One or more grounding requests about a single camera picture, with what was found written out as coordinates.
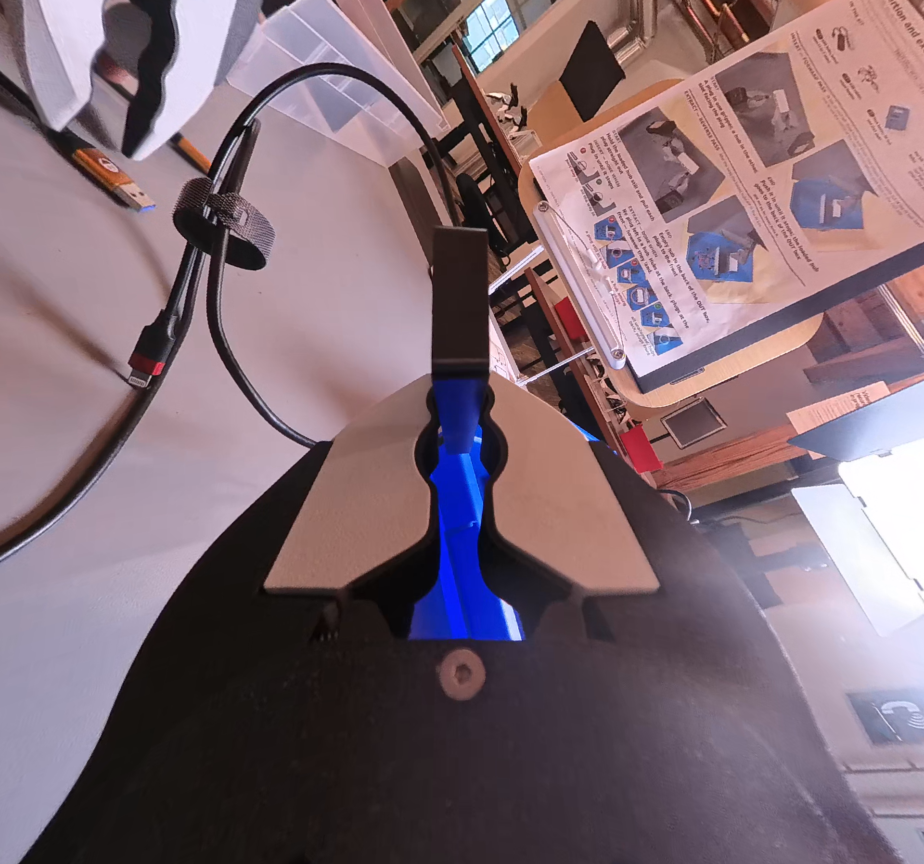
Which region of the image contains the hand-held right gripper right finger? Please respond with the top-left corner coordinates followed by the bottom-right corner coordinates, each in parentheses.
top-left (480, 373), bottom-right (661, 598)

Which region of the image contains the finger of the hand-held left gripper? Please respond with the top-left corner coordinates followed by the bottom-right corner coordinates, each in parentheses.
top-left (121, 0), bottom-right (241, 161)
top-left (14, 0), bottom-right (138, 132)

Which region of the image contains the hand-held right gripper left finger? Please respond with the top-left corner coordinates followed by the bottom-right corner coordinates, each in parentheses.
top-left (261, 372), bottom-right (443, 601)

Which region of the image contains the blue plastic bin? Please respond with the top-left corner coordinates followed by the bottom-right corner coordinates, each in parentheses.
top-left (408, 373), bottom-right (600, 641)

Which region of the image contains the clear plastic bin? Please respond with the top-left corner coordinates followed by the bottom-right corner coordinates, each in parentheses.
top-left (227, 0), bottom-right (452, 166)

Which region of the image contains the black usb hub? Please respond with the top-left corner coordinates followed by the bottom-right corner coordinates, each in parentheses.
top-left (431, 226), bottom-right (492, 381)

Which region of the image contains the black usb cable red plug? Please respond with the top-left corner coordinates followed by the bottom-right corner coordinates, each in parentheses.
top-left (0, 120), bottom-right (261, 563)

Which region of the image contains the white document stand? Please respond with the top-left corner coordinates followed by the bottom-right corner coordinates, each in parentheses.
top-left (487, 0), bottom-right (924, 410)

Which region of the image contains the white studio light panel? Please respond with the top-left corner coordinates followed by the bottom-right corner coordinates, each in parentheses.
top-left (790, 438), bottom-right (924, 637)

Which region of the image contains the beige chair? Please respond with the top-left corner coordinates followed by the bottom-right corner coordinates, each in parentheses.
top-left (538, 78), bottom-right (680, 157)

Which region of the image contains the printed instruction sheet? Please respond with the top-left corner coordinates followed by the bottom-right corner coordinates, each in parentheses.
top-left (530, 0), bottom-right (924, 374)

